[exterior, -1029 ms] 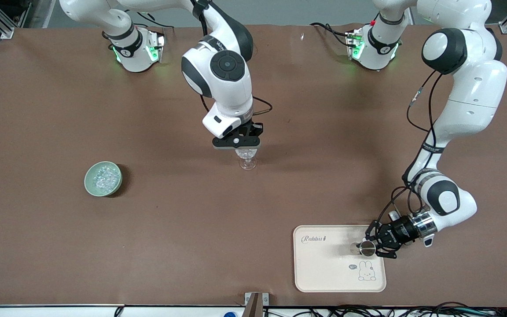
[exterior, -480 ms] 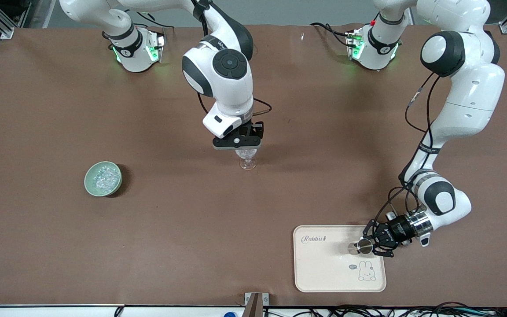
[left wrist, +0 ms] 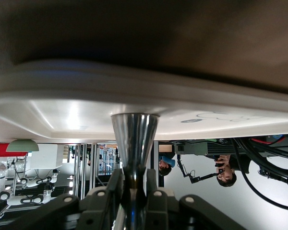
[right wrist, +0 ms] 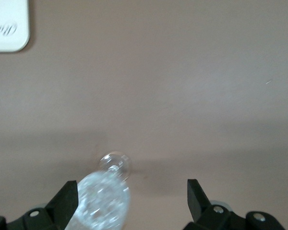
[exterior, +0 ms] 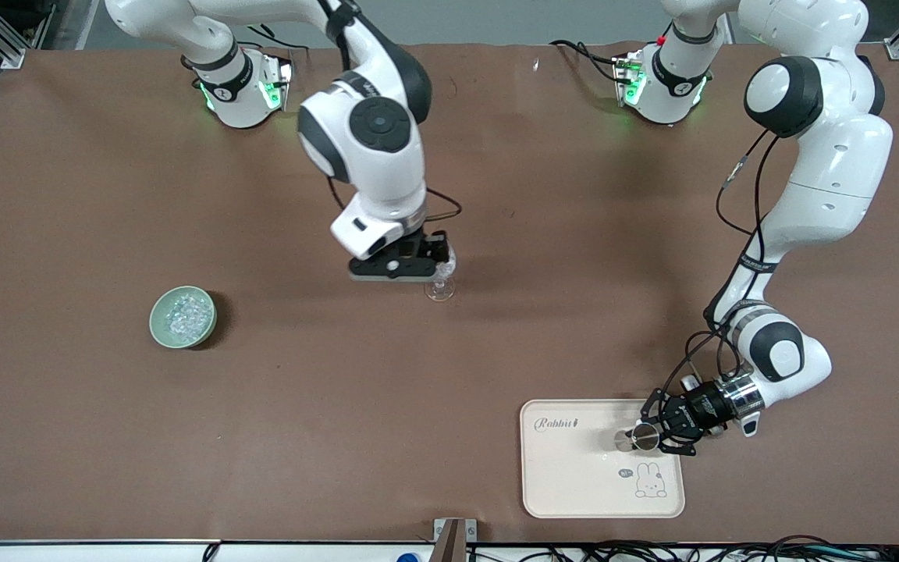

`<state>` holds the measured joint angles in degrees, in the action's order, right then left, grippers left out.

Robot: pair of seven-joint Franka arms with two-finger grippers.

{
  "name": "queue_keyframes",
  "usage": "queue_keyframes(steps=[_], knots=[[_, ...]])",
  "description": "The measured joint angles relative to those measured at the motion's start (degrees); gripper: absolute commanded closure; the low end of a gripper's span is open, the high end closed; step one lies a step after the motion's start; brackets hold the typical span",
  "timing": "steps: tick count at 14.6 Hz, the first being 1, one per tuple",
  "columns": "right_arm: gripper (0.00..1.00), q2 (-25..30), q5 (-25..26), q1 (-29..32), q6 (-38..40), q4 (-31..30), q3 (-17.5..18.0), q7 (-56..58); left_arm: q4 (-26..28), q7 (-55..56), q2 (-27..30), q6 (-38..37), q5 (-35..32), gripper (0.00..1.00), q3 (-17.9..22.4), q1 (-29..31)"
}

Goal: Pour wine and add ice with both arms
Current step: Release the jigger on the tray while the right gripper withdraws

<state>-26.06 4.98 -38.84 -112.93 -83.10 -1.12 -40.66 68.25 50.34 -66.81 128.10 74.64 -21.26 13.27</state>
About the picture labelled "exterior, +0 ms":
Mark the clear ice cubes pile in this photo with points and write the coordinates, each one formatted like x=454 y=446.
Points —
x=186 y=316

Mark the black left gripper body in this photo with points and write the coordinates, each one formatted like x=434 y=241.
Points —
x=701 y=408

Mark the blue cap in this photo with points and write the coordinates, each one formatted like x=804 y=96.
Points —
x=409 y=557

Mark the steel double jigger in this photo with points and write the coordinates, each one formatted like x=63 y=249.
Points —
x=643 y=439

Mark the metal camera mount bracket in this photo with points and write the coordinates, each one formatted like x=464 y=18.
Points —
x=453 y=538

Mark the green ceramic bowl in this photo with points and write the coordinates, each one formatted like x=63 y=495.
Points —
x=158 y=328

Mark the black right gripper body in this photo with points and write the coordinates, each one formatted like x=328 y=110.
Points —
x=421 y=247

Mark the brown table cover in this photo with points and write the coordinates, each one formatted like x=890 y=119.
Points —
x=184 y=429

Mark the cream rabbit print tray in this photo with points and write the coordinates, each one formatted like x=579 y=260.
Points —
x=574 y=484

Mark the clear cut wine glass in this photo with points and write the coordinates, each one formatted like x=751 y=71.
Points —
x=440 y=293

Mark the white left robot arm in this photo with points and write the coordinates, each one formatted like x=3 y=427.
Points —
x=832 y=156

